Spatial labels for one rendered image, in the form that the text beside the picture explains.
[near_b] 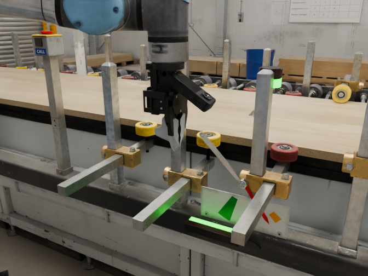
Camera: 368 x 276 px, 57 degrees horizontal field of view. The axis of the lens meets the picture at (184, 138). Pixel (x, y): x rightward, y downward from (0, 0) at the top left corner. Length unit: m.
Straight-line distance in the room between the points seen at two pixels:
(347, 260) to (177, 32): 0.69
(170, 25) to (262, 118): 0.33
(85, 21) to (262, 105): 0.48
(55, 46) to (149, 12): 0.59
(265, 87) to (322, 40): 7.22
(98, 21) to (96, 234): 1.39
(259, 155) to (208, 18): 8.10
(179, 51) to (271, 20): 7.61
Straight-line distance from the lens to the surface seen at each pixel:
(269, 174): 0.95
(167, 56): 0.74
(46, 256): 2.17
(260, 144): 0.90
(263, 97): 0.87
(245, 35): 8.53
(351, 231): 0.96
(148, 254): 1.68
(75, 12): 0.61
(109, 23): 0.60
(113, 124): 1.13
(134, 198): 1.16
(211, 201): 1.02
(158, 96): 0.77
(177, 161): 1.03
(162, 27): 0.73
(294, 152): 1.03
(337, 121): 1.41
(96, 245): 1.88
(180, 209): 1.09
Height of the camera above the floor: 1.27
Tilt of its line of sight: 20 degrees down
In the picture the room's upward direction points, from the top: straight up
